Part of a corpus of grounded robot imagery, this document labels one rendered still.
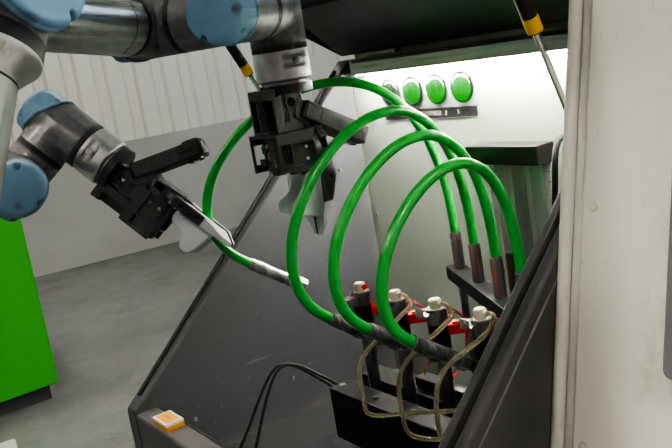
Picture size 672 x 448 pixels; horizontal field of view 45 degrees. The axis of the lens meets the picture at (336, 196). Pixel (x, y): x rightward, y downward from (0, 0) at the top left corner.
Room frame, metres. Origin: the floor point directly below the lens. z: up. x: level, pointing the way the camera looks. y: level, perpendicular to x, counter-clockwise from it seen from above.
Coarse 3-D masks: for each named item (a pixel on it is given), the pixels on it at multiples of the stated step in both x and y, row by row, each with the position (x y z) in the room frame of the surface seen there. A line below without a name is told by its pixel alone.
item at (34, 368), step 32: (0, 224) 3.88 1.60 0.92; (0, 256) 3.86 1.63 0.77; (0, 288) 3.85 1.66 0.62; (32, 288) 3.92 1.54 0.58; (0, 320) 3.83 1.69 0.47; (32, 320) 3.91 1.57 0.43; (0, 352) 3.81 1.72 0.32; (32, 352) 3.89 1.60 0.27; (0, 384) 3.79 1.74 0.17; (32, 384) 3.87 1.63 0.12; (0, 416) 3.81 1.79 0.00
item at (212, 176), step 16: (320, 80) 1.22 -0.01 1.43; (336, 80) 1.23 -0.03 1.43; (352, 80) 1.23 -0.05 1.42; (384, 96) 1.24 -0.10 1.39; (240, 128) 1.19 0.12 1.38; (416, 128) 1.25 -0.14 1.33; (224, 144) 1.19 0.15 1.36; (432, 144) 1.25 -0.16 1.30; (224, 160) 1.19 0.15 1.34; (432, 160) 1.26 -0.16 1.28; (208, 176) 1.18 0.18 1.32; (208, 192) 1.18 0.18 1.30; (448, 192) 1.26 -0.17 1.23; (208, 208) 1.18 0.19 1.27; (448, 208) 1.26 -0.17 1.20; (240, 256) 1.19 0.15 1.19
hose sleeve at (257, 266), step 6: (252, 258) 1.19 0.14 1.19; (252, 264) 1.19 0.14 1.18; (258, 264) 1.19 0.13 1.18; (264, 264) 1.19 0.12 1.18; (252, 270) 1.19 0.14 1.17; (258, 270) 1.19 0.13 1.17; (264, 270) 1.19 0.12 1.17; (270, 270) 1.19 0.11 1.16; (276, 270) 1.20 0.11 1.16; (270, 276) 1.19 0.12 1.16; (276, 276) 1.19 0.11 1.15; (282, 276) 1.20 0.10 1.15; (282, 282) 1.20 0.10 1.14; (288, 282) 1.20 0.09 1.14
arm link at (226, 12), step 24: (192, 0) 0.98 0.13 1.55; (216, 0) 0.97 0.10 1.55; (240, 0) 0.97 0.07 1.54; (264, 0) 1.02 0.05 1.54; (168, 24) 1.02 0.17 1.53; (192, 24) 0.98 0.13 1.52; (216, 24) 0.97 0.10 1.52; (240, 24) 0.97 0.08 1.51; (264, 24) 1.02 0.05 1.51; (192, 48) 1.03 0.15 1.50
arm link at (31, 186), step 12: (12, 156) 1.07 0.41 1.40; (12, 168) 1.04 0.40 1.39; (24, 168) 1.04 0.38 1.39; (36, 168) 1.05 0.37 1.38; (12, 180) 1.03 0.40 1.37; (24, 180) 1.04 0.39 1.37; (36, 180) 1.04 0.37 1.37; (12, 192) 1.03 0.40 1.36; (24, 192) 1.04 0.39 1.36; (36, 192) 1.04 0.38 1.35; (48, 192) 1.09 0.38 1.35; (0, 204) 1.03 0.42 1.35; (12, 204) 1.03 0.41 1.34; (24, 204) 1.04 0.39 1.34; (36, 204) 1.04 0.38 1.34; (12, 216) 1.03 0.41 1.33; (24, 216) 1.04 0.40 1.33
